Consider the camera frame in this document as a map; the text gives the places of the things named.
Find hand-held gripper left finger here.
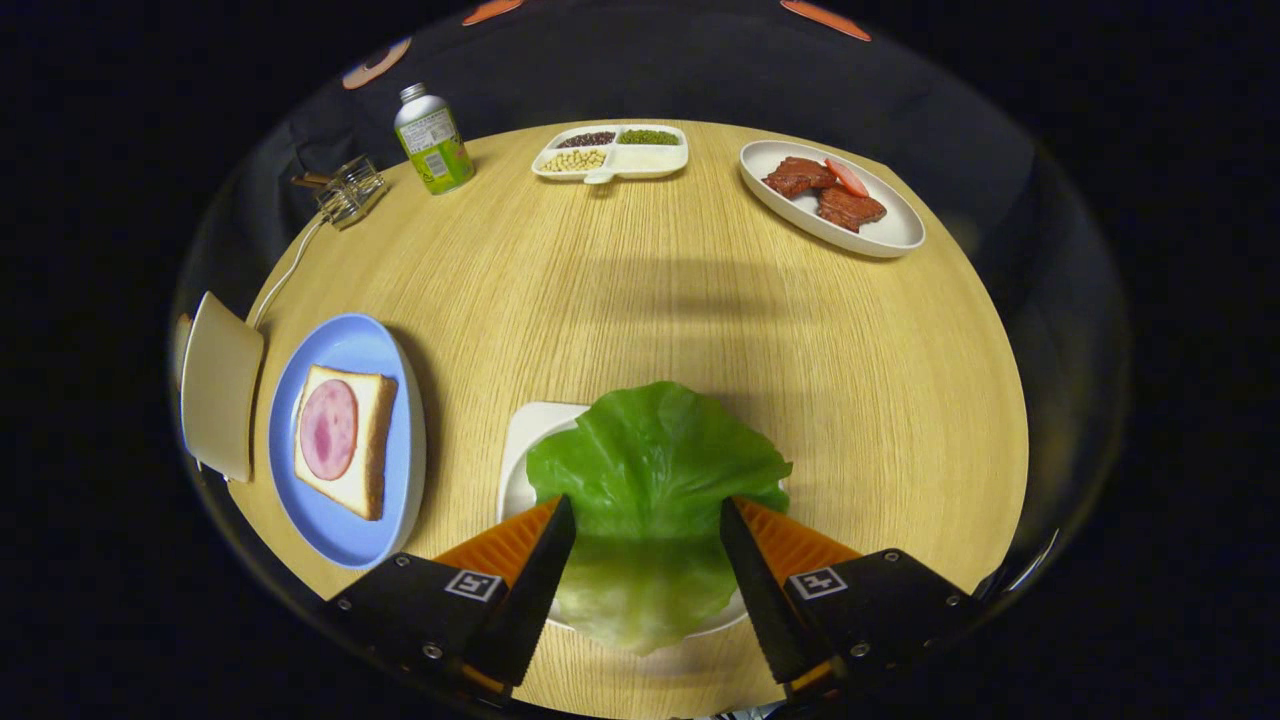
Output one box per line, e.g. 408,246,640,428
320,495,578,706

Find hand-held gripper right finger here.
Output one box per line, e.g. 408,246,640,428
720,497,991,701

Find green lettuce leaf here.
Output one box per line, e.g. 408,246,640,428
526,381,793,656

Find small white square plate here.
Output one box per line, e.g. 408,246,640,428
497,401,751,639

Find white bread slice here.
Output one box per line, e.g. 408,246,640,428
293,365,399,522

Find pink ham slice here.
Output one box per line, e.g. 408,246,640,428
299,379,359,482

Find blue round plate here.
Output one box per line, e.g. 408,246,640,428
267,313,427,570

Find cream white toaster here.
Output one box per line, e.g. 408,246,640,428
180,291,266,484

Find white oval plate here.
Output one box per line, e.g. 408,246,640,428
739,140,926,259

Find brown meat piece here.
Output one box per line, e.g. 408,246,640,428
762,156,837,199
817,186,888,233

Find white divided dish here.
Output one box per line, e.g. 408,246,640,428
531,124,690,185

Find silver bottle green label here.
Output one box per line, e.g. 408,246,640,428
394,83,476,196

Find black backdrop cloth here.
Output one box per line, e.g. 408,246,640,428
170,0,1131,611

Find white toaster cable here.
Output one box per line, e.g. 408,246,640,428
250,215,331,331

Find silver wire basket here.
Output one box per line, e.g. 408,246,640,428
315,155,387,231

